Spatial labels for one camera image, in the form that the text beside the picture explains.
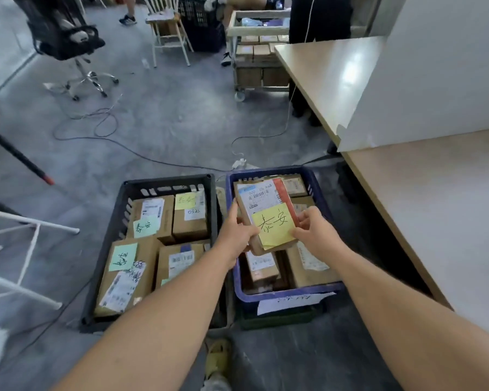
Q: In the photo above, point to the white wheeled cart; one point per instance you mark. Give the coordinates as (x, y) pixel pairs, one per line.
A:
(244, 30)

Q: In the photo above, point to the white metal rack frame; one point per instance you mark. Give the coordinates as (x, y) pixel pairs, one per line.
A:
(28, 248)

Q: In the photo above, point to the cardboard parcel with yellow note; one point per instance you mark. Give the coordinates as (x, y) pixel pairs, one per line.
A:
(265, 199)

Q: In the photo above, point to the dark green plastic crate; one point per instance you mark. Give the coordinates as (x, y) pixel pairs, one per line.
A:
(277, 319)

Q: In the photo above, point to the person's left hand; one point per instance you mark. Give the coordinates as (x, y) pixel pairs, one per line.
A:
(228, 240)

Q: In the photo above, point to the person's right thumb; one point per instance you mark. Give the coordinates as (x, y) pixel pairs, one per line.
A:
(298, 233)

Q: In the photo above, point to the black plastic crate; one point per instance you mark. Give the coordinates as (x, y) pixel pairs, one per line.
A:
(122, 199)

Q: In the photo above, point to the white paper crate label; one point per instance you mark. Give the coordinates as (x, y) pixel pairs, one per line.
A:
(285, 303)

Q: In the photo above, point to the large parcel with green note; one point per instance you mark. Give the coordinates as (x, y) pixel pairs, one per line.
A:
(146, 256)

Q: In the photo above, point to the stack of cardboard boxes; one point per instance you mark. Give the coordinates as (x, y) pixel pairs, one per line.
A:
(254, 56)

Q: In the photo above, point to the person's left forearm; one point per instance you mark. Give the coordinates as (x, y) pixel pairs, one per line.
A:
(159, 325)

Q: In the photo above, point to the parcel with yellow-green note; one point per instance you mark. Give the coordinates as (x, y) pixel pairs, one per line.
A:
(189, 228)

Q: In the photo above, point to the person's yellow sandal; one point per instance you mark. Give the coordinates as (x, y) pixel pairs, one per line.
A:
(217, 358)

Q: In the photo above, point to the black lattice storage crate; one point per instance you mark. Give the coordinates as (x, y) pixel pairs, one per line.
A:
(203, 32)

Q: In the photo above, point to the black mesh office chair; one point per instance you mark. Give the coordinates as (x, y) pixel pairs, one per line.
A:
(57, 36)

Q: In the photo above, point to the white power adapter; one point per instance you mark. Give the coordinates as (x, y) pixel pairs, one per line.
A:
(241, 163)

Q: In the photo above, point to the white wooden chair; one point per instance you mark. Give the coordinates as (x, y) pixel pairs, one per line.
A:
(167, 20)

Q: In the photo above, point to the parcel with white barcode label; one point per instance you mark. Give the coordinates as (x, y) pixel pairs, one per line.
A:
(165, 260)

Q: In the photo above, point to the blue plastic crate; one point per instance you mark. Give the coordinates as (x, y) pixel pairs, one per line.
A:
(238, 289)

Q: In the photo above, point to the white partition board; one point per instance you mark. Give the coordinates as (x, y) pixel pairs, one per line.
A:
(432, 69)

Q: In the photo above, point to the small parcel with green note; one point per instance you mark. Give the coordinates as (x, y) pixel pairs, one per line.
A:
(165, 223)

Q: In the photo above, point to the small brown cardboard parcel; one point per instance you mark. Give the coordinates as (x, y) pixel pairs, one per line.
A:
(305, 202)
(295, 185)

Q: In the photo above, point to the person's right hand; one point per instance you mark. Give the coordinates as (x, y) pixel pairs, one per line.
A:
(320, 240)

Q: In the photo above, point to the person's left thumb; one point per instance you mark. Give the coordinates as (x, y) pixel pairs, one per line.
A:
(250, 236)

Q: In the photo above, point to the large parcel with torn label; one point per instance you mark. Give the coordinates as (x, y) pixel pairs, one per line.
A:
(305, 274)

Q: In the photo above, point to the person's right forearm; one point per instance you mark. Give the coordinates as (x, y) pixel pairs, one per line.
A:
(411, 321)

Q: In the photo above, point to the black orange-tipped tripod leg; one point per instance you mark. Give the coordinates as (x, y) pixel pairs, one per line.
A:
(16, 154)

